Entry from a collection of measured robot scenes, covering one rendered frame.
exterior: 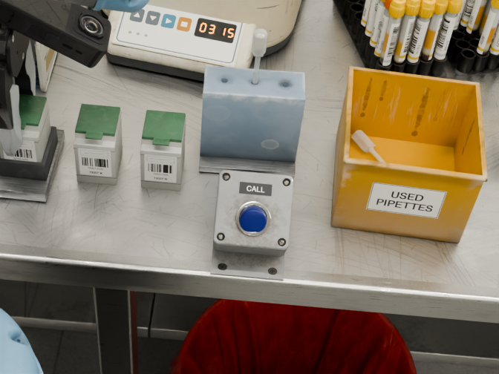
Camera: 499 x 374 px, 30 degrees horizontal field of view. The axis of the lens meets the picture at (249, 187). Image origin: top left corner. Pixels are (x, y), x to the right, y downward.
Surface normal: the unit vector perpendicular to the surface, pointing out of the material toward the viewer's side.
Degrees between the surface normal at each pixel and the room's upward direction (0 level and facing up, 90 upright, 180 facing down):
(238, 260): 0
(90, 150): 90
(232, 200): 30
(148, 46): 25
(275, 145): 90
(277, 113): 90
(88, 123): 0
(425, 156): 0
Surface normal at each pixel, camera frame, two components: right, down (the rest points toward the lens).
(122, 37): -0.02, -0.29
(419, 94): -0.11, 0.74
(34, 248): 0.07, -0.66
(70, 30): 0.57, -0.53
